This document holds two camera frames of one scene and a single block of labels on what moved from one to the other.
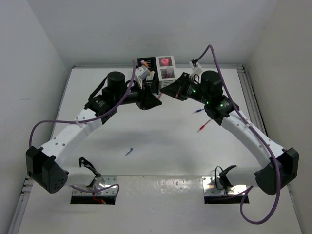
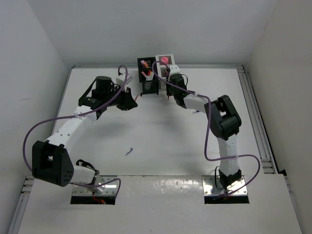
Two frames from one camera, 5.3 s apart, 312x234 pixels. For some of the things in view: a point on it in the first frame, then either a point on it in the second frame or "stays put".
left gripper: x=146 y=100 to x=127 y=102
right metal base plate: x=209 y=187 stays put
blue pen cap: x=129 y=151 stays put
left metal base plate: x=99 y=183 stays put
